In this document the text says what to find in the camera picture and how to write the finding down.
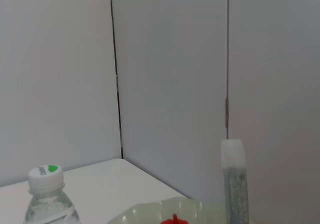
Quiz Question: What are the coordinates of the grey marker pen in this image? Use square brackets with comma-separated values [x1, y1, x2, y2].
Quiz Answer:
[221, 138, 250, 224]

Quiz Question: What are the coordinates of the clear bottle with green label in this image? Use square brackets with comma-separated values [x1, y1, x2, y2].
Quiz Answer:
[23, 164, 82, 224]

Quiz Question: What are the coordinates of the pale green glass fruit plate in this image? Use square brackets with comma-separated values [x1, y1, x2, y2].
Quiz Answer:
[107, 196, 226, 224]

